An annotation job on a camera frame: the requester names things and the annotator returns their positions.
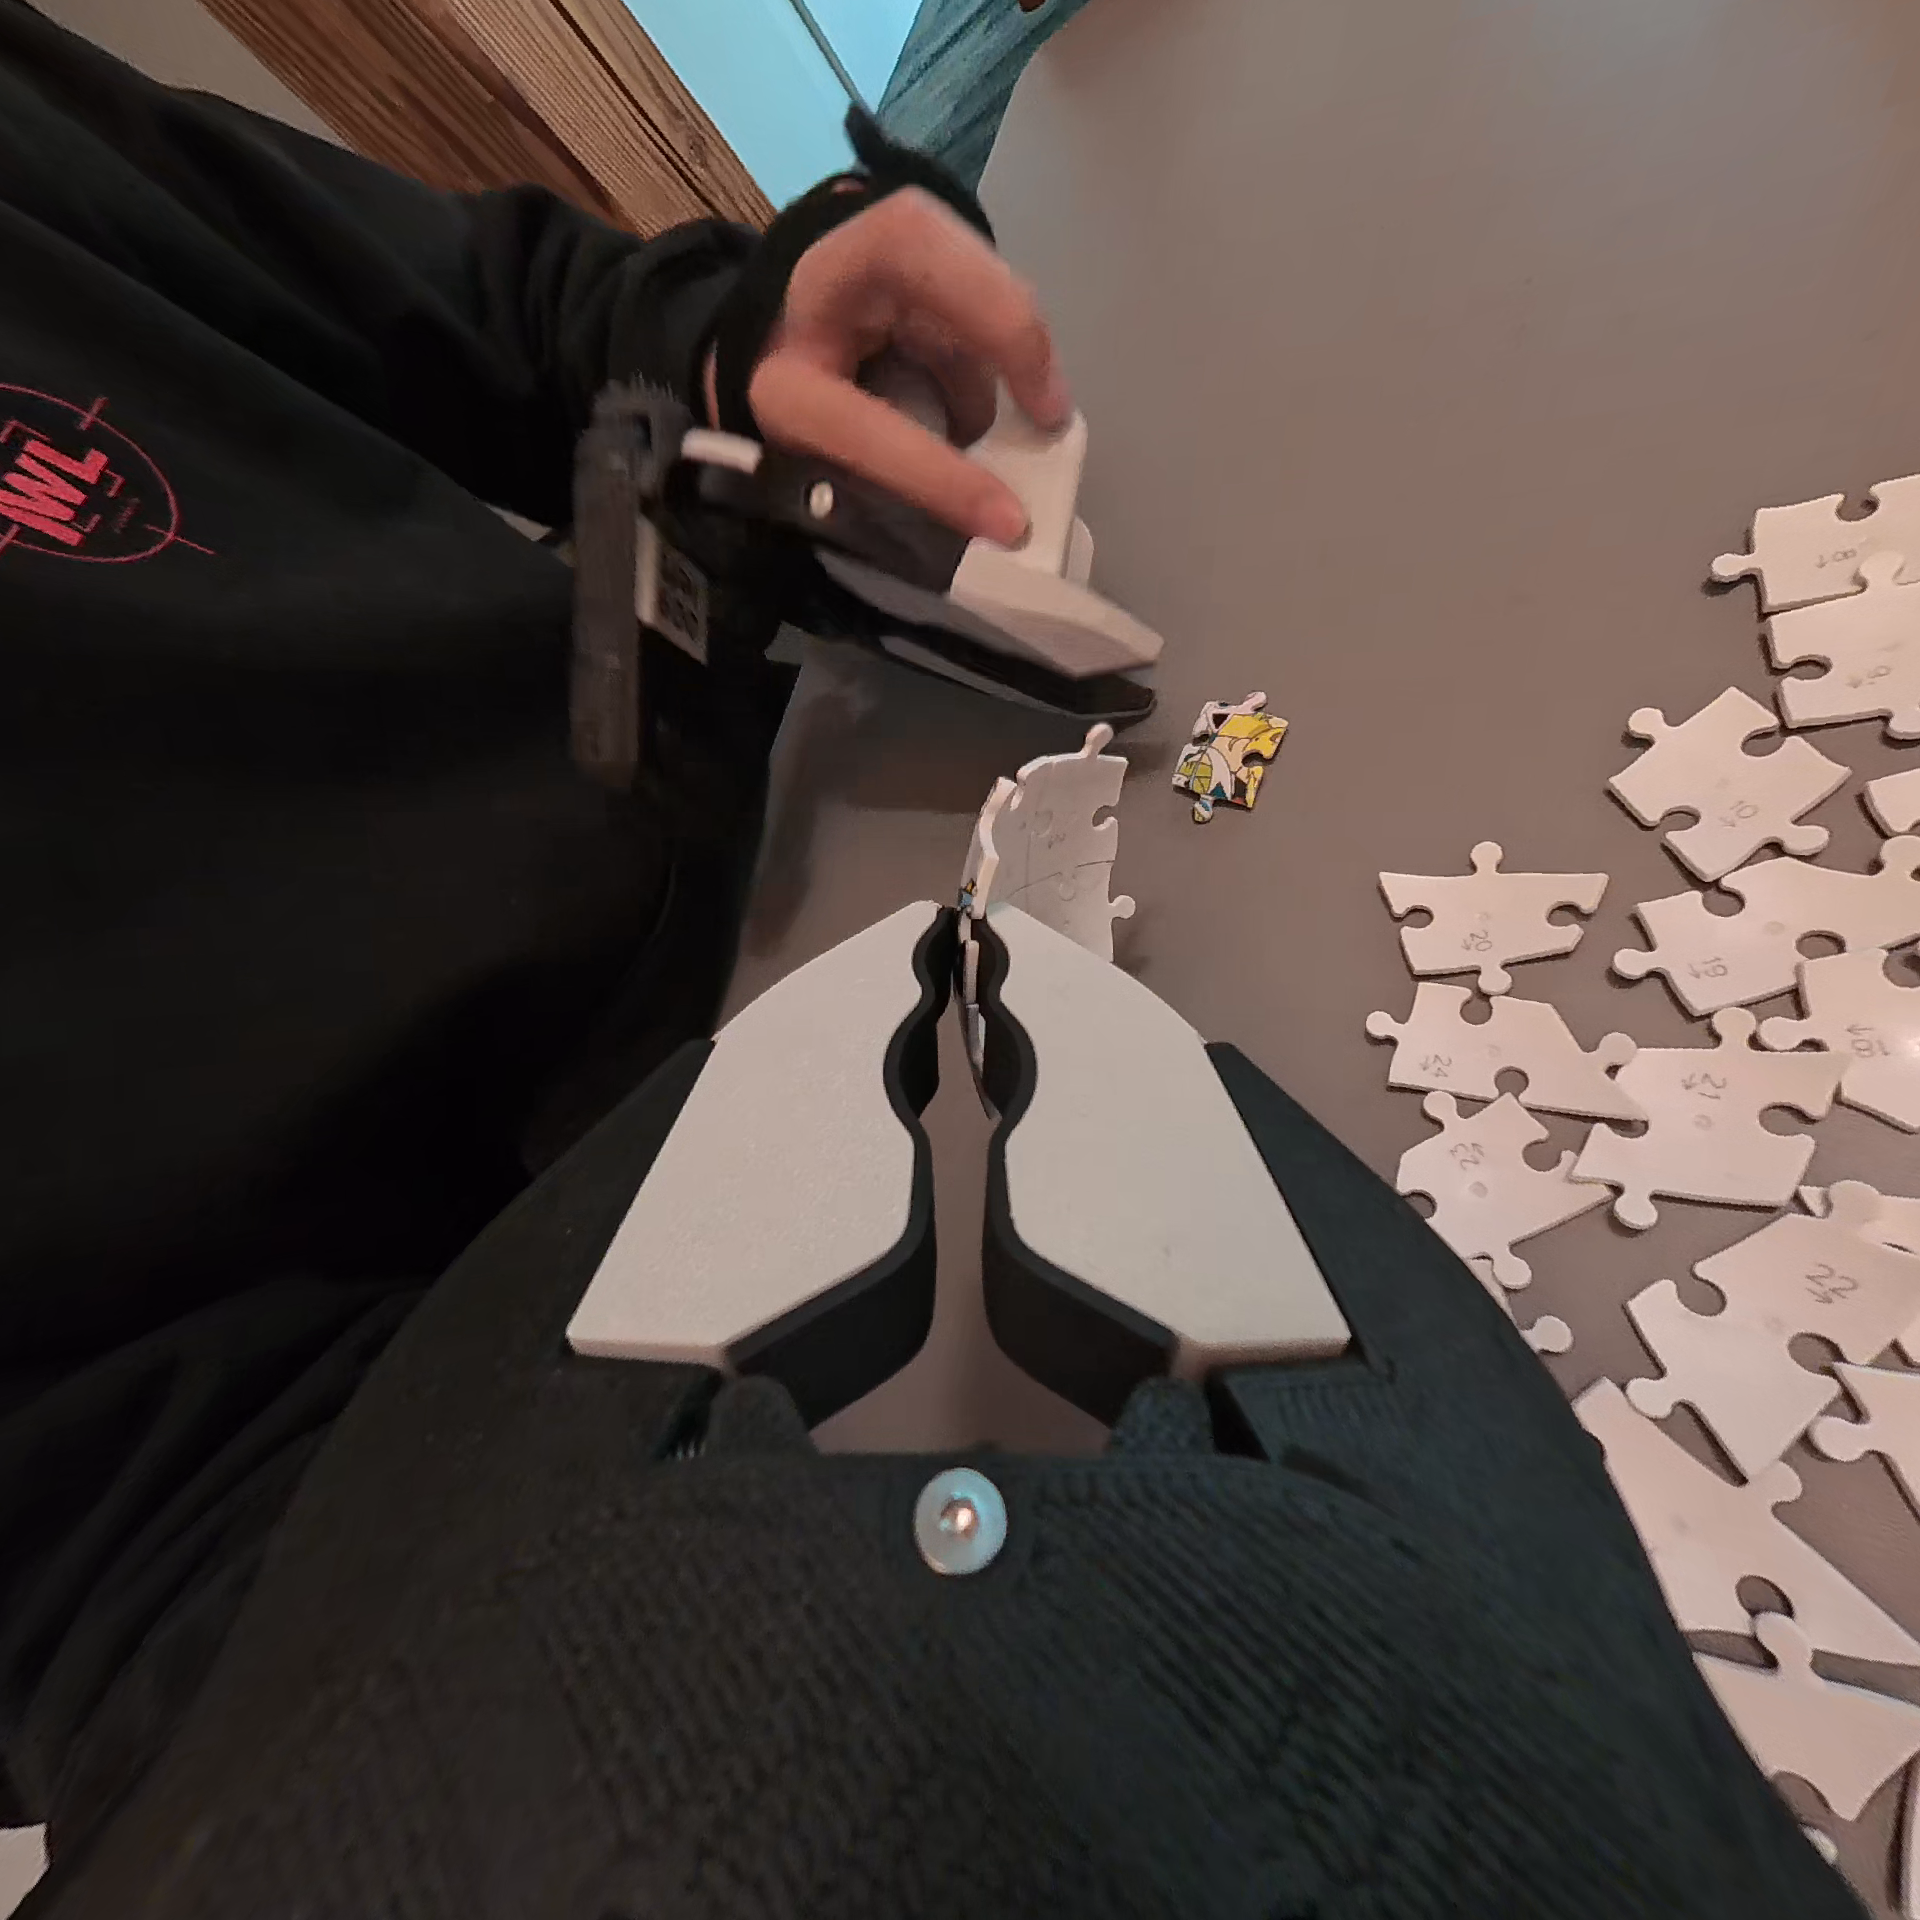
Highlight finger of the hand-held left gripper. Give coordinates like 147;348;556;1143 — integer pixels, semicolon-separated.
878;614;1162;724
942;539;1168;681

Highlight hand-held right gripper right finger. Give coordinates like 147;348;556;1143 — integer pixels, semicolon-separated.
972;903;1355;1441

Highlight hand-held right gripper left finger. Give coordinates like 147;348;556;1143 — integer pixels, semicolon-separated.
566;900;964;1433

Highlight white assembled puzzle ball section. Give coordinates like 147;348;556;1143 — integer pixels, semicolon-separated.
951;722;1136;1116

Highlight colourful printed puzzle piece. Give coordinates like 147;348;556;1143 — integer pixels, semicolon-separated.
1171;691;1292;825

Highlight person's left forearm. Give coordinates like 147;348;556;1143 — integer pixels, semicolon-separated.
486;184;770;506

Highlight pile of white puzzle pieces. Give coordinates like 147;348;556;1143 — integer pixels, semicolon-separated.
1363;471;1920;1920

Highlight person's left hand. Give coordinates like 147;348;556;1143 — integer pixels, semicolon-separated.
746;184;1078;554

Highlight pale window panel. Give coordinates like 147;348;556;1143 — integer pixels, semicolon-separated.
622;0;906;214

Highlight teal cloth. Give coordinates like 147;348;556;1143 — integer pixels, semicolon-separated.
872;0;1088;195

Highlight person in black sweatshirt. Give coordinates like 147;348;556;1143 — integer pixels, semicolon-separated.
0;0;805;1883

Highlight wooden frame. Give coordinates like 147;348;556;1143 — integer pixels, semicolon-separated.
202;0;776;241

